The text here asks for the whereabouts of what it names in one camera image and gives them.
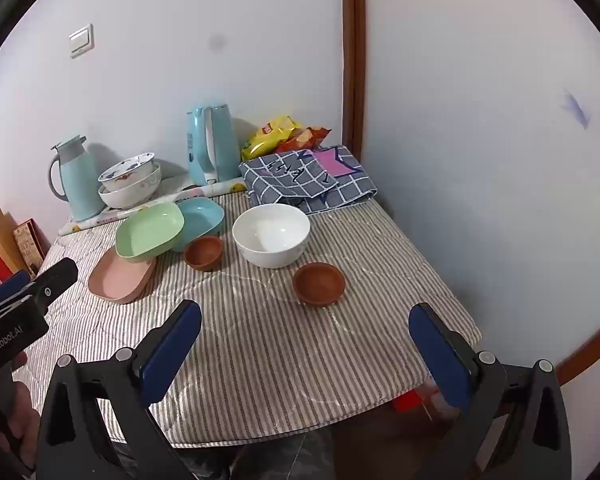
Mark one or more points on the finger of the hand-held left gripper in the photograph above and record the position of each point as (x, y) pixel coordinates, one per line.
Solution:
(10, 286)
(54, 280)

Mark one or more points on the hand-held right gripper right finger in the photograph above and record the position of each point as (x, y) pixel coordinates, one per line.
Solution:
(440, 355)

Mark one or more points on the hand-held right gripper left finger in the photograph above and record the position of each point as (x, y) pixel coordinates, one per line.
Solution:
(169, 355)

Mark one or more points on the pink plate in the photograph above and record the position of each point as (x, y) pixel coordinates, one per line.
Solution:
(119, 280)

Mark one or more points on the green plate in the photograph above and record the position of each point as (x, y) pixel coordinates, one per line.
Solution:
(148, 232)

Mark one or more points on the small brown bowl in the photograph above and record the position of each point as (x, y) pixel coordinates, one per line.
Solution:
(203, 255)

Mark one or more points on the shallow brown bowl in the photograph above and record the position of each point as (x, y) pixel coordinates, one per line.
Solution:
(319, 284)

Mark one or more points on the blue plate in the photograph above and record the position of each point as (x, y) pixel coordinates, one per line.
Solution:
(202, 217)

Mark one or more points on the large white bowl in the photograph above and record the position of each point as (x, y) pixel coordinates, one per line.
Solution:
(270, 237)

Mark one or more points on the person's left hand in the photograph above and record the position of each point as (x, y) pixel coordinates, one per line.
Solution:
(24, 410)

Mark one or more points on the patterned brown box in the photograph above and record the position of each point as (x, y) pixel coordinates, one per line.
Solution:
(29, 245)

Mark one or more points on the small red object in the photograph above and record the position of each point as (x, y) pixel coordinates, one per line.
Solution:
(409, 401)

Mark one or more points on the light blue thermos jug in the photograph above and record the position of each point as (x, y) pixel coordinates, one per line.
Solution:
(79, 185)

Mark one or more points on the striped quilted blanket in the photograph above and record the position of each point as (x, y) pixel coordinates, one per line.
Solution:
(280, 360)

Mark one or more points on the white embossed ceramic bowl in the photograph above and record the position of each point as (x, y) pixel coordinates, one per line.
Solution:
(134, 195)

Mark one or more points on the floral patterned ceramic bowl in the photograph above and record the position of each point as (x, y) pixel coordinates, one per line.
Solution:
(127, 170)

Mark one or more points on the brown wooden baseboard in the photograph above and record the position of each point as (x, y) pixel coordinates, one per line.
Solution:
(595, 345)

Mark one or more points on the rolled fruit print sheet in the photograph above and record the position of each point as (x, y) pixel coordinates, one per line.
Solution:
(204, 191)

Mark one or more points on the light blue electric kettle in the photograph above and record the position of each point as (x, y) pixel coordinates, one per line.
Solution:
(212, 145)

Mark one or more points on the grey checkered folded cloth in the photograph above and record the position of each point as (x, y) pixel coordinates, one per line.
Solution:
(300, 180)

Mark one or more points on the yellow chips bag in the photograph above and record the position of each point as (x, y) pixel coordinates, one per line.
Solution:
(270, 137)

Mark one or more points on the red chips bag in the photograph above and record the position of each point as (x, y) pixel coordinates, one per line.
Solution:
(312, 136)

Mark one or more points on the white wall switch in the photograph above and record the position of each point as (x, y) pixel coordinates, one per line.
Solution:
(81, 41)

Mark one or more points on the brown wooden door frame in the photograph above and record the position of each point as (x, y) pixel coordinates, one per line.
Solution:
(353, 50)

